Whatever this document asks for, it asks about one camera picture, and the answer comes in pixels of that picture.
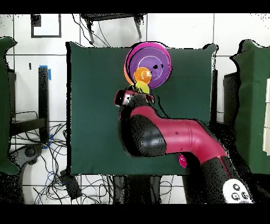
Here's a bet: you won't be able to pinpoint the large orange plastic bowl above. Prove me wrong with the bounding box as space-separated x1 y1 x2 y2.
123 67 136 86

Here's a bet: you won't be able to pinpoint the green cloth covered table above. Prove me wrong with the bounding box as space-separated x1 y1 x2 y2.
229 40 270 175
0 36 20 175

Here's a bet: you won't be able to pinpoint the tangle of cables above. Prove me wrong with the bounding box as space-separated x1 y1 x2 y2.
12 110 114 204

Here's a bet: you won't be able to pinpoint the black office chair base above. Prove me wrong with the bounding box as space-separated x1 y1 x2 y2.
9 143 45 165

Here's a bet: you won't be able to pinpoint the black power box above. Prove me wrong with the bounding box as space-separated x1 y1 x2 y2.
60 170 82 200

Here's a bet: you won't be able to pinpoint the purple plastic bowl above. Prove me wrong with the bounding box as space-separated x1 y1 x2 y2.
129 46 173 90

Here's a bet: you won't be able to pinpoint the blue tape strip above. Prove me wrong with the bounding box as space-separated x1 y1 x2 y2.
38 65 52 81
43 133 54 150

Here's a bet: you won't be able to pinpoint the yellow plastic cup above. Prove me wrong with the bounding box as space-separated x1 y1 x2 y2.
133 81 151 95

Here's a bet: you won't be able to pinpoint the orange plastic cup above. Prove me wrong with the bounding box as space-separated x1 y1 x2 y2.
133 67 152 84

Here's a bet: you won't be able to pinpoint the large pink plastic bowl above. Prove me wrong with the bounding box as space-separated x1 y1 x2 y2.
124 41 172 85

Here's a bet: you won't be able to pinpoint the dark green table cloth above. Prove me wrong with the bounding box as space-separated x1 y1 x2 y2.
65 40 218 178

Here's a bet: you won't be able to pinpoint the red plastic cup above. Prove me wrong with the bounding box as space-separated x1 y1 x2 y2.
178 154 188 169

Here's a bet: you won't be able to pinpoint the black metal floor stand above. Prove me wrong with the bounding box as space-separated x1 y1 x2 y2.
223 72 240 125
10 66 50 144

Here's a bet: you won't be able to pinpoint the black square frame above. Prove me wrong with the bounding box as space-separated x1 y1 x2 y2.
31 13 62 39

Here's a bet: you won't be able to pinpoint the black metal stand legs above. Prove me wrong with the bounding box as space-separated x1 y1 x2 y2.
81 13 147 45

